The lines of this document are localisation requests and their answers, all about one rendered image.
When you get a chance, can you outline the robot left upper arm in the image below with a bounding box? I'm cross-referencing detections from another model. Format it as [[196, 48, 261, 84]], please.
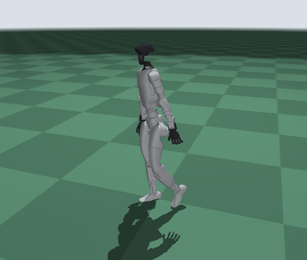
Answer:
[[147, 71, 167, 107]]

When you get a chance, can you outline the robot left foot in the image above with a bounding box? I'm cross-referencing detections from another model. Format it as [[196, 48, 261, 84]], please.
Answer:
[[171, 185, 187, 207]]

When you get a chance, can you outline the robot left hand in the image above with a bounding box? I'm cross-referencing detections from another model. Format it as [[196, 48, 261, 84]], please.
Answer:
[[168, 123, 183, 145]]

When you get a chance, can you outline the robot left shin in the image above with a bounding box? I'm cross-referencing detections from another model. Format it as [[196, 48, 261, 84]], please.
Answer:
[[153, 165, 180, 194]]

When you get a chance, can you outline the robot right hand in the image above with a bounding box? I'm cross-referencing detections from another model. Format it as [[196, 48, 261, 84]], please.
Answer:
[[136, 115, 146, 135]]

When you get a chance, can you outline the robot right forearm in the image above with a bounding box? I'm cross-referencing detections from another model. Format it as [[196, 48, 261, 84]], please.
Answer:
[[139, 101, 147, 120]]

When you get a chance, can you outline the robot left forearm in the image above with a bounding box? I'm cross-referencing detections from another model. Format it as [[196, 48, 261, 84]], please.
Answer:
[[160, 98, 175, 129]]

